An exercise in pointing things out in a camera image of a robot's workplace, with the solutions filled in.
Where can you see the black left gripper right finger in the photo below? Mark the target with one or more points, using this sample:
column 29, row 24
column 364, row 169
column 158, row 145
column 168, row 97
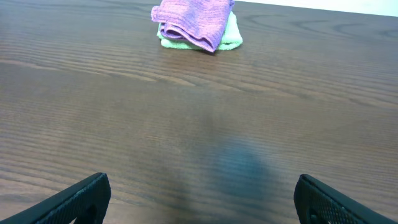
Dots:
column 318, row 203

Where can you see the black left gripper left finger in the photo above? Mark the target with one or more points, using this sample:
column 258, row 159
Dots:
column 85, row 202

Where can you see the folded light green cloth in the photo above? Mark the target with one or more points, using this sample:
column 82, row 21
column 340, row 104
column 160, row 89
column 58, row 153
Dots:
column 231, row 38

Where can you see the folded purple cloth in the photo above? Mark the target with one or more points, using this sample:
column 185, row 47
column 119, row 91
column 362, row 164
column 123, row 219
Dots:
column 198, row 22

